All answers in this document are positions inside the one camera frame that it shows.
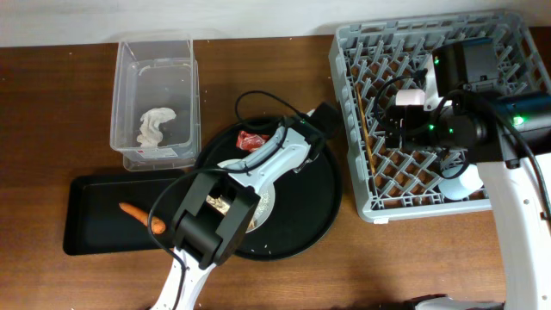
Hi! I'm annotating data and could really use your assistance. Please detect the round black tray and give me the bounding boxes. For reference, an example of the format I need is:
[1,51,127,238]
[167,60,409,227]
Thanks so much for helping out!
[199,118,342,261]

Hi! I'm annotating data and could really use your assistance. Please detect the red snack wrapper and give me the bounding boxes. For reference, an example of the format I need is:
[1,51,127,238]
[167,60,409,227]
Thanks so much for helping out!
[236,131,269,152]

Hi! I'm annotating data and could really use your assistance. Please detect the rice and nut scraps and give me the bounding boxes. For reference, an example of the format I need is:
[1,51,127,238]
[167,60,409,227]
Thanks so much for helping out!
[206,193,274,232]

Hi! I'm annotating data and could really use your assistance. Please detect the grey plate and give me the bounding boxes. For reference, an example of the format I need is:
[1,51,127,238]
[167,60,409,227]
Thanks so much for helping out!
[214,185,276,233]

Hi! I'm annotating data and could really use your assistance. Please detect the orange carrot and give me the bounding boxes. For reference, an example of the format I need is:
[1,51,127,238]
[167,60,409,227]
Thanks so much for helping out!
[119,202,166,234]

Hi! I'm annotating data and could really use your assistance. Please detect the blue plastic cup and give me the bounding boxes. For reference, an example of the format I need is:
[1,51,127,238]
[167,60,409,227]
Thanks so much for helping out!
[437,164,483,201]

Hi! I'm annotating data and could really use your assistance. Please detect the clear plastic storage bin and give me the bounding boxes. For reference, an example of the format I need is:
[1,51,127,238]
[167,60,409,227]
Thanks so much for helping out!
[109,37,201,171]

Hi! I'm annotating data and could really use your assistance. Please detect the grey dishwasher rack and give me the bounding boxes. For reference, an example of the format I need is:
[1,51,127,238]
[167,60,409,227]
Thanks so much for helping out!
[329,10,550,224]

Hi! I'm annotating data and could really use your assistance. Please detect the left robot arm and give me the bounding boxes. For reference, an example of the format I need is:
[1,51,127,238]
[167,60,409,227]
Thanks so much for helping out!
[154,102,340,309]

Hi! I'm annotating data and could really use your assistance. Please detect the wooden chopstick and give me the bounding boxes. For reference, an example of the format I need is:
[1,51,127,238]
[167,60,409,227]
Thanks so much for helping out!
[355,83,376,176]

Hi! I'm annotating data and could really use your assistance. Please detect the white tissue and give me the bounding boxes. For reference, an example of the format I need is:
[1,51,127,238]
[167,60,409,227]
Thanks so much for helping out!
[137,108,176,147]

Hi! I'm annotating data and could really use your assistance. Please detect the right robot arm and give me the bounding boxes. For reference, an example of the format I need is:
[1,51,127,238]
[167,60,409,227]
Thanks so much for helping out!
[375,37,550,309]

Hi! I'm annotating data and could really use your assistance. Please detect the black rectangular tray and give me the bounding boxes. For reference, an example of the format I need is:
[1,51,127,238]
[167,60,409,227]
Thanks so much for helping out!
[63,170,184,256]

